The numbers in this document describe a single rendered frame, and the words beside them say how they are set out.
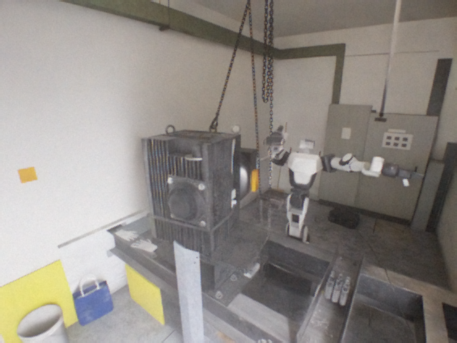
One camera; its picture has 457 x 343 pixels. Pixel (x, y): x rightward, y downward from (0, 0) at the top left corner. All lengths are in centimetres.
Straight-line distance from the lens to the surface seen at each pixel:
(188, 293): 156
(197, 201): 131
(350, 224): 388
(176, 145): 147
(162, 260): 193
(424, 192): 418
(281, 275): 257
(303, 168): 206
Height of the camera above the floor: 185
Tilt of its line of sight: 18 degrees down
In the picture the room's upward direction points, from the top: straight up
